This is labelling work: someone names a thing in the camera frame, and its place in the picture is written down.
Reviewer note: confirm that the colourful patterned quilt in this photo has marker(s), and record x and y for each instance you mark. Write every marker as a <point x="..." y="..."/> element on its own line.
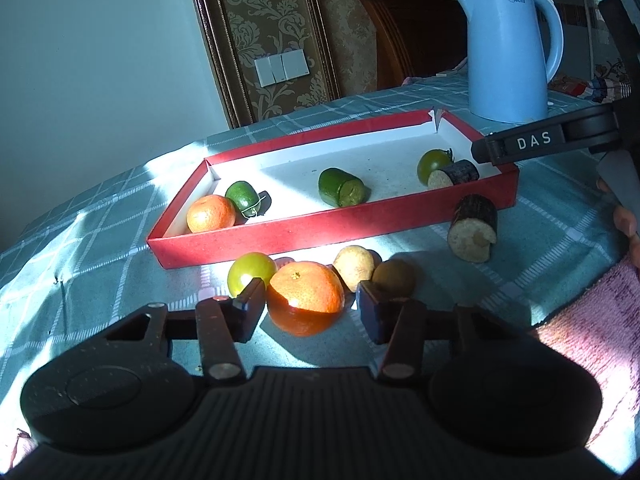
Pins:
<point x="600" y="87"/>

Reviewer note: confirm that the person's right forearm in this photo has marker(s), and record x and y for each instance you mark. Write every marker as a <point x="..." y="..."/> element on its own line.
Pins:
<point x="590" y="330"/>

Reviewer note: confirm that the yellow-green tomato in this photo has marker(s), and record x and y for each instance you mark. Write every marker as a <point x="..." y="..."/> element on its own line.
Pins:
<point x="250" y="271"/>

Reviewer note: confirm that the wooden chair back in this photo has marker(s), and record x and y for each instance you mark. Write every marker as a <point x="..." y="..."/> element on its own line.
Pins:
<point x="415" y="35"/>

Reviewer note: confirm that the mandarin orange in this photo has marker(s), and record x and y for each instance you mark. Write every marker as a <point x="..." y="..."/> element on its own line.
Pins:
<point x="305" y="292"/>
<point x="211" y="213"/>

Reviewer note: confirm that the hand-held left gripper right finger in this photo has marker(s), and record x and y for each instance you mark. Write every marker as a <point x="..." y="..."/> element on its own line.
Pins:
<point x="372" y="312"/>

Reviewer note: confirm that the person's right hand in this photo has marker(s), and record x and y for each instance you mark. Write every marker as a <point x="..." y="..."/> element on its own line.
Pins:
<point x="625" y="222"/>

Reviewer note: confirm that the red cardboard box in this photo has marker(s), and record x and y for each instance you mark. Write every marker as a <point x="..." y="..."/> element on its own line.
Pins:
<point x="300" y="232"/>

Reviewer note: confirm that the dark brown round fruit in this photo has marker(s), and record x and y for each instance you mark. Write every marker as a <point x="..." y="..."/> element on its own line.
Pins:
<point x="395" y="277"/>

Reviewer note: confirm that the white wall light switch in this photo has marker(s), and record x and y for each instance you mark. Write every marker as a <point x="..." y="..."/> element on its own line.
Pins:
<point x="281" y="67"/>

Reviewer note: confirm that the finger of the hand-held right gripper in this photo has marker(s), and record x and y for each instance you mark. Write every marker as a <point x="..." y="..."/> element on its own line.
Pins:
<point x="489" y="149"/>

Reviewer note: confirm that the green tomato with stem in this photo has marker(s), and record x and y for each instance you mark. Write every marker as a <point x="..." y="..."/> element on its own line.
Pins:
<point x="432" y="164"/>

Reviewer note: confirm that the light blue electric kettle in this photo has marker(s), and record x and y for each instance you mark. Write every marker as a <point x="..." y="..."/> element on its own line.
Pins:
<point x="505" y="55"/>

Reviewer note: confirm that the dark eggplant piece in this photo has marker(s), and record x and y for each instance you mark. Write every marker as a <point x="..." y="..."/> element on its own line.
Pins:
<point x="457" y="174"/>
<point x="472" y="225"/>

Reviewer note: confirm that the tapered cucumber end piece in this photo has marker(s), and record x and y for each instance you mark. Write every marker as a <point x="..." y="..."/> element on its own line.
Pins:
<point x="242" y="195"/>

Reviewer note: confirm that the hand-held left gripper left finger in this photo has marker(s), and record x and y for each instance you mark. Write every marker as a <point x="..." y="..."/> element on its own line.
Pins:
<point x="250" y="310"/>

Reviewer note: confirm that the light brown round fruit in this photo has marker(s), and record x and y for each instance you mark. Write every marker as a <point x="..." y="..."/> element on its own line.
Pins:
<point x="353" y="267"/>

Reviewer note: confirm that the cylindrical cucumber piece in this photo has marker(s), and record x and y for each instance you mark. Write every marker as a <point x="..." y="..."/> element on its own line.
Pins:
<point x="340" y="186"/>

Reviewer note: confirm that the gold patterned framed wall panel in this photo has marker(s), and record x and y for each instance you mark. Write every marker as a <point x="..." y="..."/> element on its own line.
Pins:
<point x="265" y="10"/>

